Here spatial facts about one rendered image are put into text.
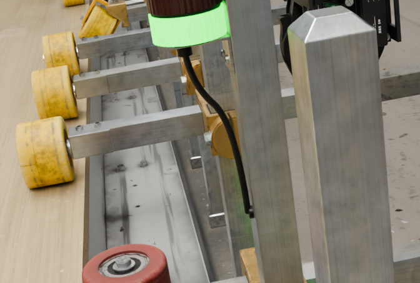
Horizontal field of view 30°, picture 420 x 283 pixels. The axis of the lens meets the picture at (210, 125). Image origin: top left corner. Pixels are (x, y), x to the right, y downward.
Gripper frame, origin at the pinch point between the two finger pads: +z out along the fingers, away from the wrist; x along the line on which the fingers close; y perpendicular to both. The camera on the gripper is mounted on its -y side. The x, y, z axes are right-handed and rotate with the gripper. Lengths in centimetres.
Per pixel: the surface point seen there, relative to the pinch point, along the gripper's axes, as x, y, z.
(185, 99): -9, -71, 17
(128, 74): -18, -50, 5
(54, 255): -28.2, -7.0, 10.7
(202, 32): -11.6, 5.8, -11.8
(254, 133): -8.5, 4.6, -2.4
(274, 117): -6.7, 4.6, -3.5
